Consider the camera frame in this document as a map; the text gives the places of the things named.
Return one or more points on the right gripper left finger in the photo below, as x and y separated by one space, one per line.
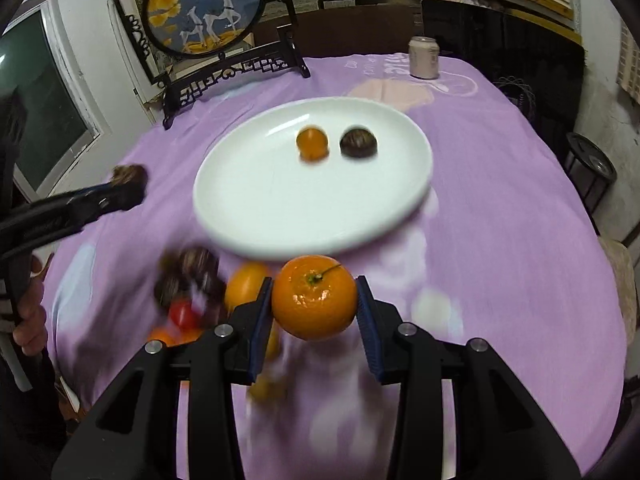
131 431

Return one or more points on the person left hand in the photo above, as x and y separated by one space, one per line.
31 334

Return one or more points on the dark water chestnut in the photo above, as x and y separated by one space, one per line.
358 143
136 175
190 273

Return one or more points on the dark water chestnut back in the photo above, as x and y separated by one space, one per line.
358 143

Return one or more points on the red cherry tomato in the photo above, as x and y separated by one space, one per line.
183 316

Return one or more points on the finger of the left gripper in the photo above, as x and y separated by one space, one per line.
106 198

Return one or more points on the small mandarin orange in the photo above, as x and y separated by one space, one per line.
172 337

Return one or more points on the purple tablecloth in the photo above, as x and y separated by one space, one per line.
502 248

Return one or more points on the white oval plate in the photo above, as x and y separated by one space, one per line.
254 196

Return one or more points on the window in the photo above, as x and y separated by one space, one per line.
63 119

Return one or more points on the orange kumquat back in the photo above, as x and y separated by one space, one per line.
312 144

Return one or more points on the black round stool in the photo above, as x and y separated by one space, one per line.
590 170

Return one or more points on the dark water chestnut front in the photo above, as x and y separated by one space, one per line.
190 273

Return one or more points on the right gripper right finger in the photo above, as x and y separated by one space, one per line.
501 431

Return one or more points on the black cabinet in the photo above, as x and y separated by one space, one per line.
537 69

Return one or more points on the round deer art screen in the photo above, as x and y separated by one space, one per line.
185 47

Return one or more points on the pink beverage can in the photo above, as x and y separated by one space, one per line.
424 58

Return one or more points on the yellow orange fruit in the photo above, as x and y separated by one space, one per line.
245 284

